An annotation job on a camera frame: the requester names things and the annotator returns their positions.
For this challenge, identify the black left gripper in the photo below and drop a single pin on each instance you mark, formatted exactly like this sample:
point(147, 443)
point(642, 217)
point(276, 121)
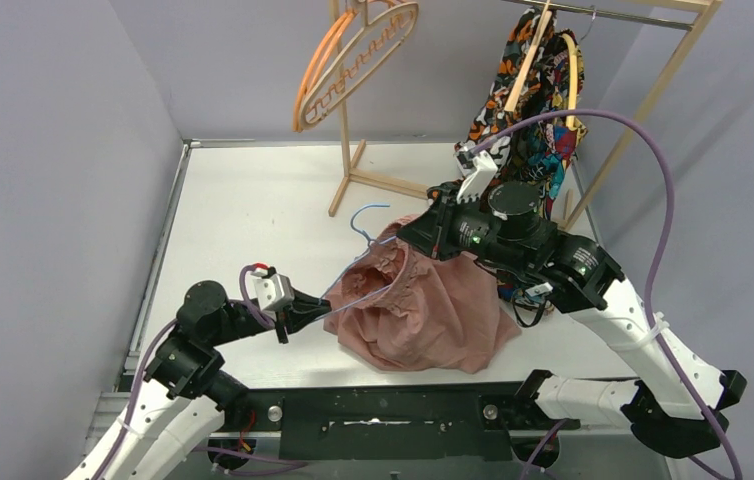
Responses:
point(284, 321)

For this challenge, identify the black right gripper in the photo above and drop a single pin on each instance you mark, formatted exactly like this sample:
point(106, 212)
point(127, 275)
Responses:
point(431, 232)

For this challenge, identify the blue wire hanger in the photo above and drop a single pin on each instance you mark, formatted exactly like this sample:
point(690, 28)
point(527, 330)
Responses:
point(371, 242)

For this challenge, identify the pink shorts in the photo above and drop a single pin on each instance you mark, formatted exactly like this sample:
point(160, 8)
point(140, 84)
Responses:
point(399, 310)

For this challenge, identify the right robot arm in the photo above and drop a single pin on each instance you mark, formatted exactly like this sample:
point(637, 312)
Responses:
point(673, 404)

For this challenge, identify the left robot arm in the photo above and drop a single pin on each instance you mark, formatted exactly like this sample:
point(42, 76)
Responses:
point(180, 393)

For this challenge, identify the orange camouflage shorts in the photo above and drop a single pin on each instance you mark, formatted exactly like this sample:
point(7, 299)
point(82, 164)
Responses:
point(492, 118)

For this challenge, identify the curved wooden hanger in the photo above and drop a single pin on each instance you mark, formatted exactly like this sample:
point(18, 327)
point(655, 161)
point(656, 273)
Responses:
point(572, 98)

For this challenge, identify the colourful comic print shorts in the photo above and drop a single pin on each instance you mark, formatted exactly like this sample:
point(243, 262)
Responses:
point(547, 149)

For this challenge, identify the orange plastic hanger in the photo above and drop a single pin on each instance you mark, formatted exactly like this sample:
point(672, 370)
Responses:
point(314, 69)

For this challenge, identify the beige notched wooden hanger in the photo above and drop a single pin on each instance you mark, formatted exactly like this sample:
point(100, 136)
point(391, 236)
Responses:
point(357, 63)

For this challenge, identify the straight wooden hanger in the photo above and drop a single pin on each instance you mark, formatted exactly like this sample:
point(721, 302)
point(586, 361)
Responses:
point(516, 91)

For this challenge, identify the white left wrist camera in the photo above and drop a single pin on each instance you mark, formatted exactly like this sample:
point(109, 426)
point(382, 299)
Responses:
point(274, 290)

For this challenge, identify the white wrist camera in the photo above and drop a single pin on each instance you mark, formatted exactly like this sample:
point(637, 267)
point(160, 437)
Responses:
point(478, 179)
point(274, 290)

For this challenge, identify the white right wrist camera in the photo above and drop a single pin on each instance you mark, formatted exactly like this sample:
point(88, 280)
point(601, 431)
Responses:
point(478, 179)

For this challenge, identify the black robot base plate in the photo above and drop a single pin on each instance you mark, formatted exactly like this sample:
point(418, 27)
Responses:
point(413, 422)

